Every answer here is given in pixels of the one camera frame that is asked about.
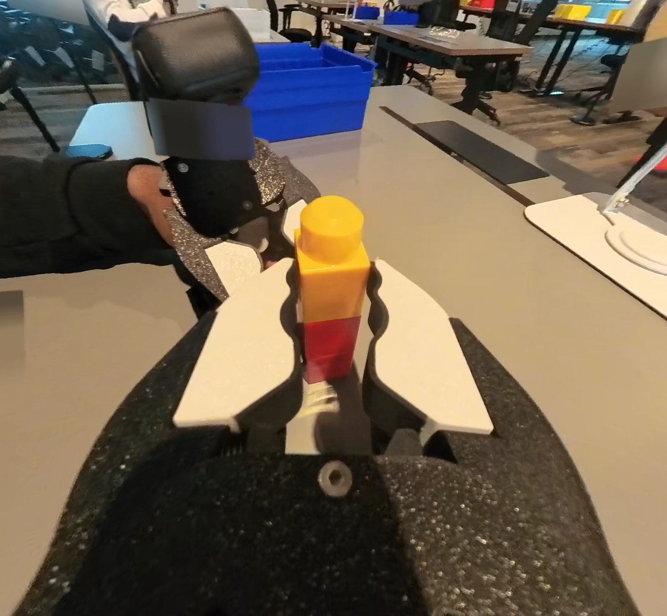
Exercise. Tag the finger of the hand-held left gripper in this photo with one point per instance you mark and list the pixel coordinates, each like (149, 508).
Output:
(234, 267)
(292, 217)

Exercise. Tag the blue storage bin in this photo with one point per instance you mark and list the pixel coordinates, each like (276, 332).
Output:
(307, 105)

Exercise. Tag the red single-stud block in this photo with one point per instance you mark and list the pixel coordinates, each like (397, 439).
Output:
(328, 350)

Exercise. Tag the person's left hand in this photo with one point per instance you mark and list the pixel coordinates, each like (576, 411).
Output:
(146, 194)

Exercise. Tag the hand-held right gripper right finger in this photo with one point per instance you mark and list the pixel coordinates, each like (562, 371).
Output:
(422, 366)

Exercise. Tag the small blue bin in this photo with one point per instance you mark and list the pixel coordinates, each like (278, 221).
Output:
(367, 13)
(401, 18)

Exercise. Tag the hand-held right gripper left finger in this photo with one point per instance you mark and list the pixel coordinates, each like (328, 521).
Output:
(245, 361)

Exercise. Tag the brown office desk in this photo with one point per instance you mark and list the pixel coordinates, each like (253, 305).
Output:
(323, 1)
(443, 43)

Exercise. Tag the yellow bin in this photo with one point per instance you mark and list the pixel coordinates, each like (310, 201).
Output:
(572, 12)

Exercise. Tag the person's left forearm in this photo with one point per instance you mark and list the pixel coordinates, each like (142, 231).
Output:
(62, 209)

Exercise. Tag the yellow single-stud block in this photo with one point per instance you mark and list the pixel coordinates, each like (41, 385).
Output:
(331, 282)

